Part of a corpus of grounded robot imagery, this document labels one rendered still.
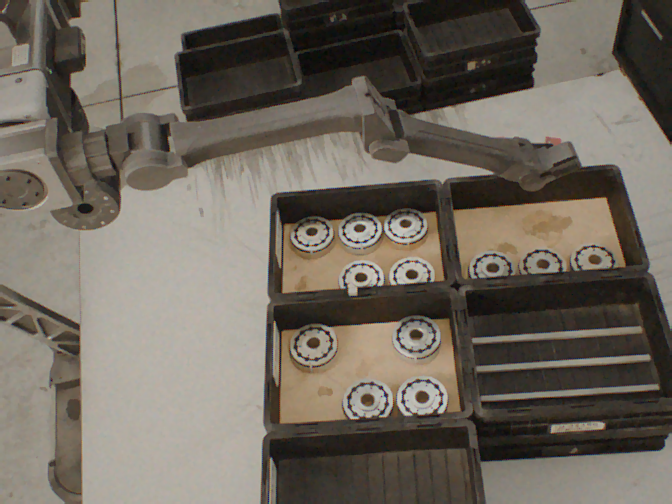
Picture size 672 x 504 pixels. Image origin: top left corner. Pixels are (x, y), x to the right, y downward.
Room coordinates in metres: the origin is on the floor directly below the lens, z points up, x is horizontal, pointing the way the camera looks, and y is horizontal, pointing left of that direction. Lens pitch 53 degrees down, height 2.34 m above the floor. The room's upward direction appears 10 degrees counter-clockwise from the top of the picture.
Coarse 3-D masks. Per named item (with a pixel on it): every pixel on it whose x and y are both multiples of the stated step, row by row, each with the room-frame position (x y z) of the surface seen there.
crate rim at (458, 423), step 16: (272, 432) 0.68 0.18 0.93; (288, 432) 0.67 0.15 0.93; (304, 432) 0.67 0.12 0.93; (320, 432) 0.66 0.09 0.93; (336, 432) 0.66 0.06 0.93; (352, 432) 0.65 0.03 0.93; (368, 432) 0.65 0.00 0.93; (384, 432) 0.64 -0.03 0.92; (480, 464) 0.55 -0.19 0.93; (480, 480) 0.52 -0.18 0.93; (480, 496) 0.49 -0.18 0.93
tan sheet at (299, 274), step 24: (384, 216) 1.23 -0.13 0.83; (432, 216) 1.21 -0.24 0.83; (288, 240) 1.21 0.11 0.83; (336, 240) 1.19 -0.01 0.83; (384, 240) 1.16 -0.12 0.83; (432, 240) 1.14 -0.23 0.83; (288, 264) 1.14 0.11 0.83; (312, 264) 1.13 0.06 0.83; (336, 264) 1.12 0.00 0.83; (384, 264) 1.09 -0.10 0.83; (432, 264) 1.07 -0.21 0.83; (288, 288) 1.07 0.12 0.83; (312, 288) 1.06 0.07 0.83; (336, 288) 1.05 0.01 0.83
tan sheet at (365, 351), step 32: (448, 320) 0.92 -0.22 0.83; (288, 352) 0.91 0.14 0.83; (352, 352) 0.88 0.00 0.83; (384, 352) 0.87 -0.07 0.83; (448, 352) 0.84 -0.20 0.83; (288, 384) 0.83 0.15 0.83; (320, 384) 0.82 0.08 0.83; (448, 384) 0.77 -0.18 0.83; (288, 416) 0.76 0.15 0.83; (320, 416) 0.74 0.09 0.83
